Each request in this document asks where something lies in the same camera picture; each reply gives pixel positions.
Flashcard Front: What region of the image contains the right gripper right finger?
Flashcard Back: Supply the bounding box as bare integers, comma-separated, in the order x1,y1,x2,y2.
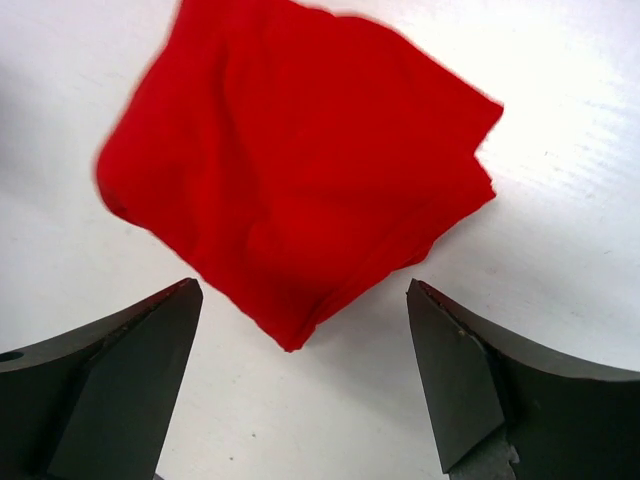
407,280,639,480

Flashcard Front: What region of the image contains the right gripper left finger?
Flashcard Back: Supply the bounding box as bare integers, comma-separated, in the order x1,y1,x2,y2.
1,278,203,480

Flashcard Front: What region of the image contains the red t shirt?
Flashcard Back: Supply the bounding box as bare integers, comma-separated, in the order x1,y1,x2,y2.
95,1,503,352

